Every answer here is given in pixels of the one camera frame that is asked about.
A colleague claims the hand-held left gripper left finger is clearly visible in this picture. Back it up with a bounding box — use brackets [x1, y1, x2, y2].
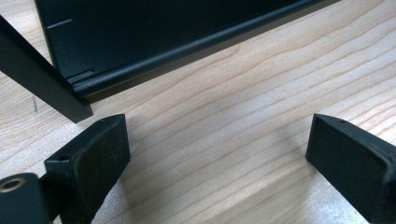
[43, 113, 132, 224]

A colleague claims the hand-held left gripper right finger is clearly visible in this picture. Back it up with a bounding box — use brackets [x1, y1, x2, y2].
[304, 113, 396, 224]

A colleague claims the black two-tier metal shelf rack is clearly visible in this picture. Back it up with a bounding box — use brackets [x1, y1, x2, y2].
[0, 0, 342, 124]

